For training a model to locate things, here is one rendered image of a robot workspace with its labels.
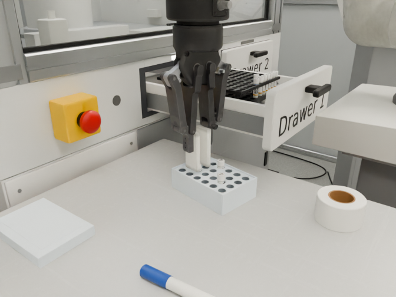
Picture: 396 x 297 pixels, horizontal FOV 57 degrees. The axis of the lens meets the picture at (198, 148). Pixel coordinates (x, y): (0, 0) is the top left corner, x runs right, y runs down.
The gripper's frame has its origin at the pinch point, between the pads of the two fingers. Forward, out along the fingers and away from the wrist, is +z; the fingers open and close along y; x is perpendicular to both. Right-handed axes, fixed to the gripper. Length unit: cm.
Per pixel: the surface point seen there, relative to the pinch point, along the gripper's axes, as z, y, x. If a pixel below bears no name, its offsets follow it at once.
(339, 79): 28, 182, 64
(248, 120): -2.6, 11.5, -1.2
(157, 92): -4.0, 7.7, 21.4
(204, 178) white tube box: 4.1, -1.3, -2.9
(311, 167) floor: 84, 164, 65
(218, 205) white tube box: 6.0, -3.3, -8.2
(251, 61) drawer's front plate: -4, 51, 30
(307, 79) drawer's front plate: -8.6, 24.7, -4.6
